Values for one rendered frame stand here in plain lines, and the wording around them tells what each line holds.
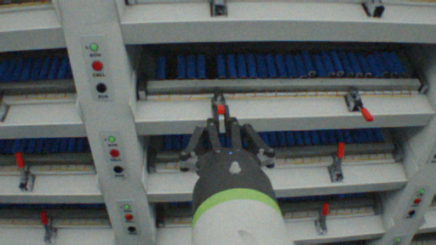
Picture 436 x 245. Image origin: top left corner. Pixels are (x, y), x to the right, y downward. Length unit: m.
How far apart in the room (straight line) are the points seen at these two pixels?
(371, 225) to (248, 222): 0.76
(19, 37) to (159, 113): 0.28
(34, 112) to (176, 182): 0.33
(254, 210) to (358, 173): 0.58
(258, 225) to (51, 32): 0.47
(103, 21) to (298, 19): 0.31
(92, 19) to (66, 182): 0.40
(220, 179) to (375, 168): 0.59
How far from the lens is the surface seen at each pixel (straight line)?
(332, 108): 0.73
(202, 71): 0.72
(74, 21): 0.62
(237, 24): 0.59
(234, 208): 0.32
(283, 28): 0.61
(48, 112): 0.75
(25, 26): 0.66
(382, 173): 0.90
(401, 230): 1.07
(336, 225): 1.00
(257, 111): 0.69
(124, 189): 0.80
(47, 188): 0.87
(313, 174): 0.84
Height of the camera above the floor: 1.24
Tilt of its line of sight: 34 degrees down
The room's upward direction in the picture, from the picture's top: straight up
